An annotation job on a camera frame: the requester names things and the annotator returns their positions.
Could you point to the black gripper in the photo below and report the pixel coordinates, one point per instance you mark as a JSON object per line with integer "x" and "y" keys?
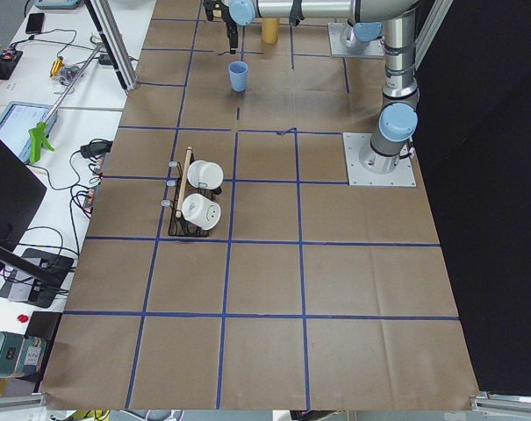
{"x": 231, "y": 25}

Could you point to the light blue plastic cup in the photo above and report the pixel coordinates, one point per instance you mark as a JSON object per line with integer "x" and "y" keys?
{"x": 238, "y": 74}

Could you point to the bamboo cylinder holder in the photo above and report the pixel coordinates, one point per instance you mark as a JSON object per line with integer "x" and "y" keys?
{"x": 270, "y": 30}

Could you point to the metal rod stand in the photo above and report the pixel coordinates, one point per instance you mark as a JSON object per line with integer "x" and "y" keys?
{"x": 72, "y": 82}

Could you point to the white plain mug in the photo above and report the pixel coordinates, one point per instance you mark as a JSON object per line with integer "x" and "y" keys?
{"x": 205, "y": 174}

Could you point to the black power adapter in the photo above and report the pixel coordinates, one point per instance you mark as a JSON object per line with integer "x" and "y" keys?
{"x": 95, "y": 148}

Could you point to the white smiley mug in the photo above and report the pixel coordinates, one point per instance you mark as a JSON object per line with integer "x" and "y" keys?
{"x": 201, "y": 211}

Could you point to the black smartphone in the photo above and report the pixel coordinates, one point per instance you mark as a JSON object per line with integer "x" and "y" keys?
{"x": 35, "y": 23}

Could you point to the green clamp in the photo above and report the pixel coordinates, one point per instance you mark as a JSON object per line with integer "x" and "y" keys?
{"x": 38, "y": 138}

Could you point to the blue framed tablet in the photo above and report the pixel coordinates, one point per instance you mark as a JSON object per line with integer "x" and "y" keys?
{"x": 17, "y": 120}

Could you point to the black monitor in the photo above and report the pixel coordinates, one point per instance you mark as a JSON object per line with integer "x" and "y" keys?
{"x": 21, "y": 194}

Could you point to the green power supply box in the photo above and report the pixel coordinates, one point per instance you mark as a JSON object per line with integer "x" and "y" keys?
{"x": 20, "y": 355}

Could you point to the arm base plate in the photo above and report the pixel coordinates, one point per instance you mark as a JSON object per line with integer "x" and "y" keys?
{"x": 357, "y": 41}
{"x": 366, "y": 168}

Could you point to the aluminium frame post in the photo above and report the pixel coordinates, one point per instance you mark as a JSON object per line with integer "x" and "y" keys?
{"x": 107, "y": 28}

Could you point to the yellow handled tool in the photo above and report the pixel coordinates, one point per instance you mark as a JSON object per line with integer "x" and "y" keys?
{"x": 56, "y": 67}

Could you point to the black wire mug rack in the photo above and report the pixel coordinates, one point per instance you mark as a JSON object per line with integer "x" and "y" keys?
{"x": 178, "y": 226}

